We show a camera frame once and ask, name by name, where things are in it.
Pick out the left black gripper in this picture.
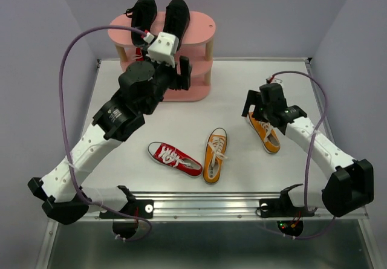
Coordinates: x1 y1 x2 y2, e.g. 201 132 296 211
144 47 194 115

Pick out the red sneaker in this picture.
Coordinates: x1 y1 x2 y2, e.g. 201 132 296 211
134 47 146 62
147 141 203 177

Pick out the black canvas shoe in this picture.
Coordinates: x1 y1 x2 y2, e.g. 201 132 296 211
125 0 158 31
163 0 190 50

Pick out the orange sneaker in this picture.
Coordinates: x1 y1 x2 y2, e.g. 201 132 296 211
247 112 281 154
203 128 228 184

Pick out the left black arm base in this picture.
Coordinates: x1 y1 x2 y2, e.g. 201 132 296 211
99 186 154 242

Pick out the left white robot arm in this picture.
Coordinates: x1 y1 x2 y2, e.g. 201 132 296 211
28 56 192 225

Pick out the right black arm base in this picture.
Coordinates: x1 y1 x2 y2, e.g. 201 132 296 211
255 183 315 236

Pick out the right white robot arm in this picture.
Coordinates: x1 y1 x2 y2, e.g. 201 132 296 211
242 83 374 218

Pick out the pink three-tier shoe shelf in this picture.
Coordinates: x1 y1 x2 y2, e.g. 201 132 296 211
108 11 216 102

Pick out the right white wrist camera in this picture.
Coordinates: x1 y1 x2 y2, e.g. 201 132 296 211
266 76 283 85

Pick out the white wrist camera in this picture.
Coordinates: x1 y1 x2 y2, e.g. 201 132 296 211
266 76 283 85
143 31 180 68

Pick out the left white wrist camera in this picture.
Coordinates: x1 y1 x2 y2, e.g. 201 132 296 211
143 31 180 68

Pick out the aluminium front rail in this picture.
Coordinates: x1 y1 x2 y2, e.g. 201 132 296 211
50 192 369 221

